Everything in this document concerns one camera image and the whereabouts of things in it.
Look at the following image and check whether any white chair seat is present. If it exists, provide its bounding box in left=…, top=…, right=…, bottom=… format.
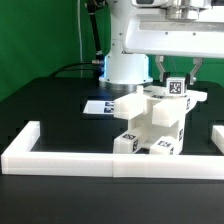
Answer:
left=128, top=113, right=185, bottom=152

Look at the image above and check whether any white U-shaped fence frame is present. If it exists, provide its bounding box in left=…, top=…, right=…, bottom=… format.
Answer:
left=1, top=121, right=224, bottom=180

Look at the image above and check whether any black cable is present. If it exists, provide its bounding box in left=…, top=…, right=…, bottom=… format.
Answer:
left=49, top=60, right=105, bottom=78

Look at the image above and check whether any white cable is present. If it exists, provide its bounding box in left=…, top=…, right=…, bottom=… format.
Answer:
left=77, top=0, right=84, bottom=79

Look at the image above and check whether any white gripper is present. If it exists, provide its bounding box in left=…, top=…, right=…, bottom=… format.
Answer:
left=123, top=0, right=224, bottom=85

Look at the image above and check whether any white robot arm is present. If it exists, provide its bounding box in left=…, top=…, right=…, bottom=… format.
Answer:
left=86, top=0, right=224, bottom=84

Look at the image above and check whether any white chair back frame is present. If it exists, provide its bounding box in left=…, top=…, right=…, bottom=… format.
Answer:
left=114, top=86, right=207, bottom=127

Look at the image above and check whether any white sheet with markers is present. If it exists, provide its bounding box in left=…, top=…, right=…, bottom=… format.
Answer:
left=83, top=100, right=114, bottom=114

